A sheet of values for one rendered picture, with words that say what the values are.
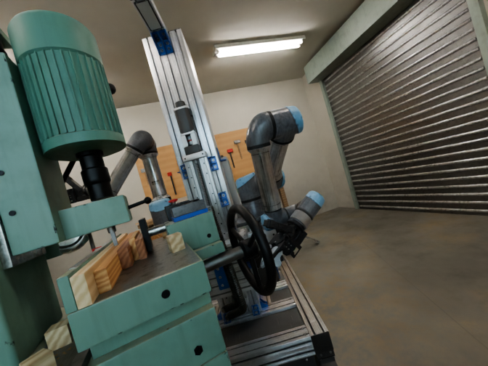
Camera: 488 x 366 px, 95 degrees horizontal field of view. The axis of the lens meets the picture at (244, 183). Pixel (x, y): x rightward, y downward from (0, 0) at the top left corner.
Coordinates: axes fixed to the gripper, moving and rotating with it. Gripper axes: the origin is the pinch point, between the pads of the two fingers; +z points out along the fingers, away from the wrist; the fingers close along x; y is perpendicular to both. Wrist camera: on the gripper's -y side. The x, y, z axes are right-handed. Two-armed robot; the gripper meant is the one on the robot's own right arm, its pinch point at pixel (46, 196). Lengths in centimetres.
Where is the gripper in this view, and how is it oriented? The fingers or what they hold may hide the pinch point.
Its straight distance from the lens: 163.4
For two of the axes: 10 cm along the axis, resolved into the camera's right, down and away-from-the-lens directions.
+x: -2.8, -0.7, 9.6
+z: -9.3, 2.7, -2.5
